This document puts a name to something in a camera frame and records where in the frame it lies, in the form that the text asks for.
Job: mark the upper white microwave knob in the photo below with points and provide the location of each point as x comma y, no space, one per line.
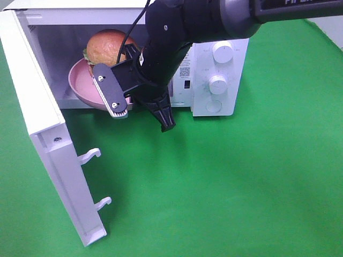
222,52

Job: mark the burger with orange bun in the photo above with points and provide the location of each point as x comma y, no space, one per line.
103,47

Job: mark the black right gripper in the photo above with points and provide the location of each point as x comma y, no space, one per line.
150,73

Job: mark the round white door release button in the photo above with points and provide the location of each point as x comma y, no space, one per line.
213,106

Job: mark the white microwave knob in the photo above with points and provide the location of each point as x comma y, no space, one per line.
218,84
222,52

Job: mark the green table cloth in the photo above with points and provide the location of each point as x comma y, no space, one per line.
266,181

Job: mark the pink round plate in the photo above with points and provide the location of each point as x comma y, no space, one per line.
81,83

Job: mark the white microwave door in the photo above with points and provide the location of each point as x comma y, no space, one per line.
47,128

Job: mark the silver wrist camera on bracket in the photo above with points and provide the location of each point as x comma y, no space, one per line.
113,84

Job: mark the white microwave oven body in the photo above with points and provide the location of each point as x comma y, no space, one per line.
65,27

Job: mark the lower white microwave knob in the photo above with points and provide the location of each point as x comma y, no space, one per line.
218,84

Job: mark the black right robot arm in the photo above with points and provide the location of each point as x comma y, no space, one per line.
173,26

